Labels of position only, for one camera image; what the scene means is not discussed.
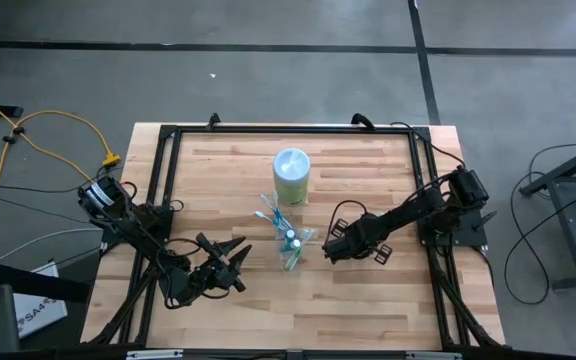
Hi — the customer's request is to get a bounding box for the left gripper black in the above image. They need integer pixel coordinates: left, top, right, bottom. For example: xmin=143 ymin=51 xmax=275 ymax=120
xmin=187 ymin=232 xmax=253 ymax=296

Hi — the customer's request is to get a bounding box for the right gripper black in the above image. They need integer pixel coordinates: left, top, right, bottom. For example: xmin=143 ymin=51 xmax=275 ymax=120
xmin=323 ymin=213 xmax=394 ymax=266

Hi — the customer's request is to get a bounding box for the clear plastic holder cup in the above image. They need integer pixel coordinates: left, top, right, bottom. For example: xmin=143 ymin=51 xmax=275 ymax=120
xmin=273 ymin=219 xmax=315 ymax=274

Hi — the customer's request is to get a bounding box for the green disinfecting wipes canister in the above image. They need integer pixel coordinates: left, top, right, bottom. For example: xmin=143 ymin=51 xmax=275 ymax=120
xmin=272 ymin=147 xmax=312 ymax=207

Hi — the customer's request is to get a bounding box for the black beam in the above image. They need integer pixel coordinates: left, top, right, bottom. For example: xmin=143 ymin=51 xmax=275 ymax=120
xmin=0 ymin=262 xmax=92 ymax=305

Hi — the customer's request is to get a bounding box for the black desk stand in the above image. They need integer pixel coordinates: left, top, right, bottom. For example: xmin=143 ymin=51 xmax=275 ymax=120
xmin=520 ymin=137 xmax=576 ymax=292

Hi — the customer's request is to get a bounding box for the white printed cardboard box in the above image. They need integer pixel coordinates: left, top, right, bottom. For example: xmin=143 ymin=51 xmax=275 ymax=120
xmin=12 ymin=259 xmax=69 ymax=340

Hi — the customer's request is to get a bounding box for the black rig bottom rail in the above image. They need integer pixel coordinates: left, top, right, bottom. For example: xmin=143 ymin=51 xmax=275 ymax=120
xmin=0 ymin=343 xmax=576 ymax=360

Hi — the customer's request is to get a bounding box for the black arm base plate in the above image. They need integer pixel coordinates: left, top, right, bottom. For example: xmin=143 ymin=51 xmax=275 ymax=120
xmin=100 ymin=202 xmax=174 ymax=246
xmin=415 ymin=207 xmax=489 ymax=249

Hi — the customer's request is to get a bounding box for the silver bracket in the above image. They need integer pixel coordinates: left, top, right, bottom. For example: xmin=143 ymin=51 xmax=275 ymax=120
xmin=404 ymin=351 xmax=463 ymax=360
xmin=125 ymin=349 xmax=185 ymax=360

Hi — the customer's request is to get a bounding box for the black aluminium table frame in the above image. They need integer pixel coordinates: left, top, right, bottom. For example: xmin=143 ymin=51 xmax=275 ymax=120
xmin=87 ymin=123 xmax=505 ymax=351

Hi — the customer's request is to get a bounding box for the yellow extension cable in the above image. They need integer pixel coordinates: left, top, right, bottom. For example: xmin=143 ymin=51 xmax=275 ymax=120
xmin=0 ymin=87 xmax=123 ymax=208

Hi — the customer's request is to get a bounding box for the grey floor cable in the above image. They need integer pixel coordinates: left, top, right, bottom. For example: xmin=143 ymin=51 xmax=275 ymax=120
xmin=0 ymin=227 xmax=105 ymax=265

